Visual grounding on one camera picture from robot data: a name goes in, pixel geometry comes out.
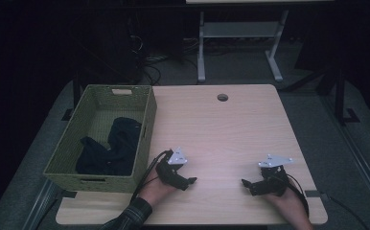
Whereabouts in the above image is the black floor cable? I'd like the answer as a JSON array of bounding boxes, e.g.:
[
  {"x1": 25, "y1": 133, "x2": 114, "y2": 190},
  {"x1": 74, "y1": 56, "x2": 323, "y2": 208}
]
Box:
[{"x1": 320, "y1": 193, "x2": 370, "y2": 230}]

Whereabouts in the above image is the black metal stand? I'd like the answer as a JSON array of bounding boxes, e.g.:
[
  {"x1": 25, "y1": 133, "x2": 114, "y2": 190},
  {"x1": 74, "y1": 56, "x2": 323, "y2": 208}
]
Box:
[{"x1": 282, "y1": 63, "x2": 361, "y2": 126}]

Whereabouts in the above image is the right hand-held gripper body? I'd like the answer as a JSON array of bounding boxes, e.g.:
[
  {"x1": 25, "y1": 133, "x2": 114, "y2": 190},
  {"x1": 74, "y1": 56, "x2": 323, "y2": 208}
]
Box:
[{"x1": 258, "y1": 153, "x2": 294, "y2": 197}]

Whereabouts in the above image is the person's right hand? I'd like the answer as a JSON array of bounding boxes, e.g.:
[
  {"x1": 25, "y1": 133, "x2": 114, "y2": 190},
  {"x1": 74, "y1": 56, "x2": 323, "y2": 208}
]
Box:
[{"x1": 263, "y1": 186, "x2": 309, "y2": 221}]

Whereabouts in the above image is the left hand-held gripper cable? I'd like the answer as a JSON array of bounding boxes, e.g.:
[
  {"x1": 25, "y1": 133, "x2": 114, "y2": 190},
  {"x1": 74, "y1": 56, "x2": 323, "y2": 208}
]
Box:
[{"x1": 130, "y1": 149, "x2": 174, "y2": 202}]

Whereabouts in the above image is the tangle of floor cables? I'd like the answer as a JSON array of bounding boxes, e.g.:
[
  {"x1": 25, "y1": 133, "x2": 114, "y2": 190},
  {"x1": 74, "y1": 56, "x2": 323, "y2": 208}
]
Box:
[{"x1": 127, "y1": 15, "x2": 203, "y2": 85}]

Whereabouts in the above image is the white metal stand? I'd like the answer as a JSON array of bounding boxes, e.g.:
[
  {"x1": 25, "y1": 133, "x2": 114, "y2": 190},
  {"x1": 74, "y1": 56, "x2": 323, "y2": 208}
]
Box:
[{"x1": 197, "y1": 9, "x2": 289, "y2": 83}]

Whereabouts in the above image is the metal floor rail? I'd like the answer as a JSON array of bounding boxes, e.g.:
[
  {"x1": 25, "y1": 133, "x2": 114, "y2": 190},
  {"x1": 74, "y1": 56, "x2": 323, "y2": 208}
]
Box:
[
  {"x1": 21, "y1": 178, "x2": 62, "y2": 230},
  {"x1": 320, "y1": 95, "x2": 370, "y2": 221}
]

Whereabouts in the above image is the dark navy garment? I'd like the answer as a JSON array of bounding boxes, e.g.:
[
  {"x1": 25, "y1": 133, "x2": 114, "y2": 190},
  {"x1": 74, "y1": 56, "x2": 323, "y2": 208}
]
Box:
[{"x1": 75, "y1": 116, "x2": 143, "y2": 176}]

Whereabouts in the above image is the green woven basket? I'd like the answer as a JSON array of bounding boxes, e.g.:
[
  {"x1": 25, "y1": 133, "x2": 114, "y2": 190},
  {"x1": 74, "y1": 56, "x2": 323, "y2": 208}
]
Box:
[{"x1": 42, "y1": 83, "x2": 158, "y2": 194}]

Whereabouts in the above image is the person's left hand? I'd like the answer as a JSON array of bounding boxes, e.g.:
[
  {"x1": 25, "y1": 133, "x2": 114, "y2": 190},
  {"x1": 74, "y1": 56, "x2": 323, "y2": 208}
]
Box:
[{"x1": 138, "y1": 169, "x2": 178, "y2": 207}]

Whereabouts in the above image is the hand-held gripper cable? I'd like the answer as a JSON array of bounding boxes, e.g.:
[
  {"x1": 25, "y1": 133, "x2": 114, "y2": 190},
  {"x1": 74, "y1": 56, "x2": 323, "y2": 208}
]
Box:
[
  {"x1": 130, "y1": 149, "x2": 174, "y2": 202},
  {"x1": 283, "y1": 173, "x2": 311, "y2": 219}
]

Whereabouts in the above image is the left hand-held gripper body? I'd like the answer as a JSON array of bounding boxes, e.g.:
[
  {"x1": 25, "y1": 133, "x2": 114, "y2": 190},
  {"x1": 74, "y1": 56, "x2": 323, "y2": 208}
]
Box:
[{"x1": 155, "y1": 147, "x2": 189, "y2": 186}]

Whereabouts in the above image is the right hand-held gripper cable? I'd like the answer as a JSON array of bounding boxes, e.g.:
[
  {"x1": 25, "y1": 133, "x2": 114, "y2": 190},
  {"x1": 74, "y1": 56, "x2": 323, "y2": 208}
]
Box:
[{"x1": 283, "y1": 173, "x2": 311, "y2": 219}]

